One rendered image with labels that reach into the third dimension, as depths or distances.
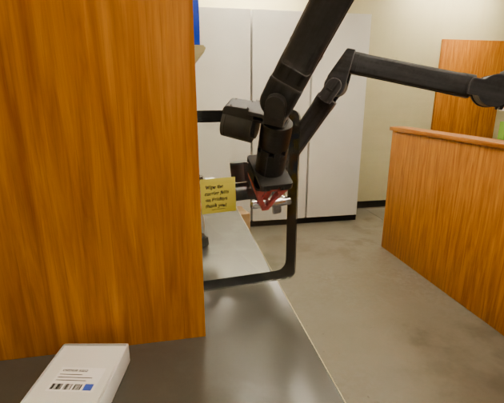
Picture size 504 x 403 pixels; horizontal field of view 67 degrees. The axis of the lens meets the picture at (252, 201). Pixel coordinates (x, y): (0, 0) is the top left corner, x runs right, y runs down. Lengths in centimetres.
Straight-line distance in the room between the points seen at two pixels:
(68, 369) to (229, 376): 27
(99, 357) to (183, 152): 39
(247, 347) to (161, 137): 44
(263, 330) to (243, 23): 343
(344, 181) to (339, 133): 55
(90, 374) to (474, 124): 540
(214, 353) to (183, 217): 27
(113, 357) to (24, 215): 29
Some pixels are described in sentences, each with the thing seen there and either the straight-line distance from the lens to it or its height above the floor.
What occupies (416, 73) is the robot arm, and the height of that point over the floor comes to 147.
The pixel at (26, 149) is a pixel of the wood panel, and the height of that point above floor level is 133.
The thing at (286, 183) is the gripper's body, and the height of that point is 126.
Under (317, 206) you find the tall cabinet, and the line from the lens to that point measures 434.
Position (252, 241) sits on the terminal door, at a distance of 87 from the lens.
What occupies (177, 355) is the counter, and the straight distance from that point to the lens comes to 80.
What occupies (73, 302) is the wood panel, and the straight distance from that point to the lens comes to 81.
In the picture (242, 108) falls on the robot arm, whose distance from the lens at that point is 68.
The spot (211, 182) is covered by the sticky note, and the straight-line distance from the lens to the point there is 81.
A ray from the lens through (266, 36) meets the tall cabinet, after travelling 402.
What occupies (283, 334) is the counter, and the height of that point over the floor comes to 94.
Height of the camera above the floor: 142
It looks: 16 degrees down
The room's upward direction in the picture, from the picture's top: straight up
